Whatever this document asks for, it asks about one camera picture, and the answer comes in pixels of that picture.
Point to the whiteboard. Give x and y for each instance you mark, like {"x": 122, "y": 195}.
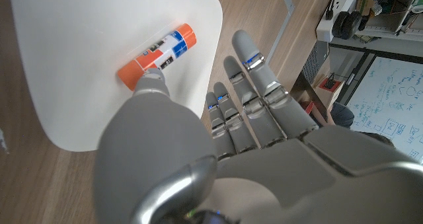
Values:
{"x": 390, "y": 101}

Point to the seated person in grey shirt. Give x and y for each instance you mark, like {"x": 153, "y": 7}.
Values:
{"x": 342, "y": 115}

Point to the white power strip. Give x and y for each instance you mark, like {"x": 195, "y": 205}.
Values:
{"x": 325, "y": 29}

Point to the black power adapter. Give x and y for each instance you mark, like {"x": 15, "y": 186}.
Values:
{"x": 347, "y": 24}

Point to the white shelf cabinet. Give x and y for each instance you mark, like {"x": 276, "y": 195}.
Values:
{"x": 390, "y": 22}

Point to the white plate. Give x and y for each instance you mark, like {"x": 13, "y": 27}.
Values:
{"x": 82, "y": 52}

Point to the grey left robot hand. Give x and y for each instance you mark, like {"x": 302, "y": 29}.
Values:
{"x": 165, "y": 144}

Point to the red bowl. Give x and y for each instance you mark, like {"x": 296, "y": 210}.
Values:
{"x": 309, "y": 107}

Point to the orange glue stick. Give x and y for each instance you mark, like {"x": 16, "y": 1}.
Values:
{"x": 165, "y": 49}

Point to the wooden box with red face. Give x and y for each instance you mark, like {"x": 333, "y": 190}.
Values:
{"x": 332, "y": 92}

